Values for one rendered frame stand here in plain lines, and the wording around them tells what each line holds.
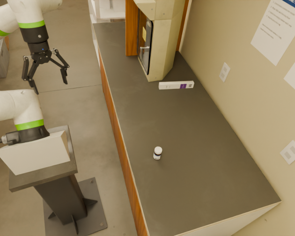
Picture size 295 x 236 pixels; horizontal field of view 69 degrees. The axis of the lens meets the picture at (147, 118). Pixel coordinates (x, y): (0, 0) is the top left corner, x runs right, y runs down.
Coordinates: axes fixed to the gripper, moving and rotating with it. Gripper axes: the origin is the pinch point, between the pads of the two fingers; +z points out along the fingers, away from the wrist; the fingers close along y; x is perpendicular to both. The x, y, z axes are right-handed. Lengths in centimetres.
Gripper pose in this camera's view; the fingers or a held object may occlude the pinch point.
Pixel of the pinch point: (51, 85)
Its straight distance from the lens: 107.7
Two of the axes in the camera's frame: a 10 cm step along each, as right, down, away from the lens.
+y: -7.2, 4.1, -5.5
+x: 6.9, 4.2, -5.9
